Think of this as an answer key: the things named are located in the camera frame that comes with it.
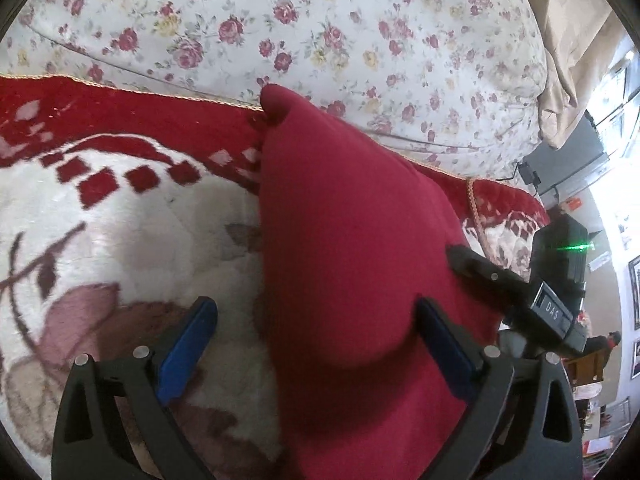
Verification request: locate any white rose print quilt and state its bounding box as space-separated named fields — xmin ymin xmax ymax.
xmin=0 ymin=0 xmax=548 ymax=181

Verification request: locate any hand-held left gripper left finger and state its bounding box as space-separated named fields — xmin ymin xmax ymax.
xmin=51 ymin=296 xmax=219 ymax=480

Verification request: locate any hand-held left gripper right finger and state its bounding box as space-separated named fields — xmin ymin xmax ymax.
xmin=414 ymin=296 xmax=585 ymax=480

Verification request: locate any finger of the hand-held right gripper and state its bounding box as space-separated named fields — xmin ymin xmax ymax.
xmin=446 ymin=244 xmax=534 ymax=321

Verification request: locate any beige curtain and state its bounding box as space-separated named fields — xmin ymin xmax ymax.
xmin=520 ymin=0 xmax=628 ymax=151

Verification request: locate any red knit garment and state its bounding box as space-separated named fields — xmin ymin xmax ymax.
xmin=257 ymin=82 xmax=516 ymax=480

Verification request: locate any red and white floral blanket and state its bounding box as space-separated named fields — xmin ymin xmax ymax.
xmin=0 ymin=74 xmax=551 ymax=480

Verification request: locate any black power adapter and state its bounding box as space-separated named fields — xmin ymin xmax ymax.
xmin=517 ymin=160 xmax=543 ymax=187

